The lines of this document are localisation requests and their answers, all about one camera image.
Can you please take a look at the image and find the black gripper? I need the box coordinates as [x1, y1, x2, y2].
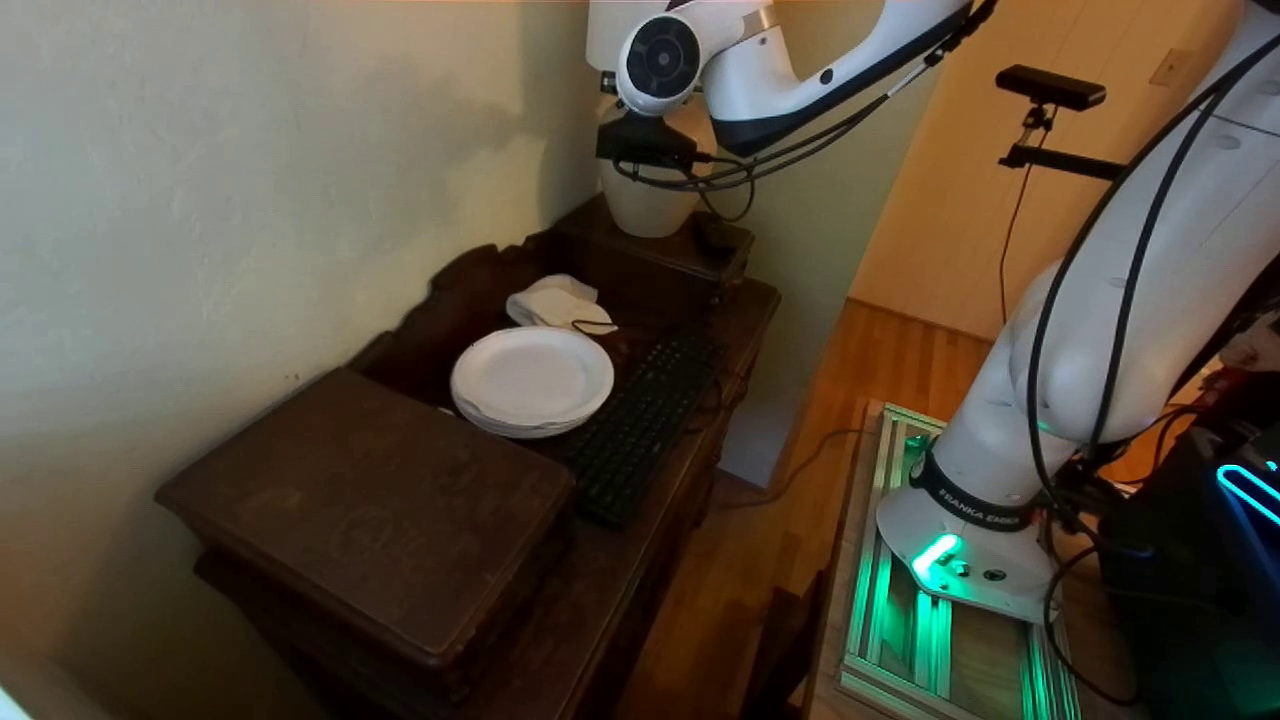
[591, 113, 702, 174]

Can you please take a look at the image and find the small dark wooden riser box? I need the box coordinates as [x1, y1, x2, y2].
[522, 195, 761, 294]

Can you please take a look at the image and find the white folded cloth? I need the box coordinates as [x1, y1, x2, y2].
[500, 272, 621, 341]

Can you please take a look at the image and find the white round plate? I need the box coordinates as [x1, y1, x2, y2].
[447, 326, 621, 445]

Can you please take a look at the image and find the black computer keyboard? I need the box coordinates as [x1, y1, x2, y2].
[534, 334, 717, 531]

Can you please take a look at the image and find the beige door panel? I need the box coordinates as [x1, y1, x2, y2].
[847, 0, 1264, 346]

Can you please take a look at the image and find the dark wooden dresser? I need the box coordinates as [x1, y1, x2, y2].
[191, 195, 782, 720]

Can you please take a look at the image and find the dark wooden lidded box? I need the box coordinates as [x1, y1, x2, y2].
[151, 371, 578, 672]

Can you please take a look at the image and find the robot stand with green light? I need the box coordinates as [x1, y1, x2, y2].
[803, 396, 1135, 720]

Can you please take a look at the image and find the black computer with neon lights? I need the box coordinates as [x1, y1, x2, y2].
[1098, 358, 1280, 720]

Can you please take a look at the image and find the black floor cable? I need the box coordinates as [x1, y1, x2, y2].
[710, 420, 873, 512]

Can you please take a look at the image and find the black stereo camera bar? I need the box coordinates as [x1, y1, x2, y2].
[993, 61, 1110, 115]

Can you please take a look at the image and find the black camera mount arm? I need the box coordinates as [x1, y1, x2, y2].
[997, 103, 1133, 183]

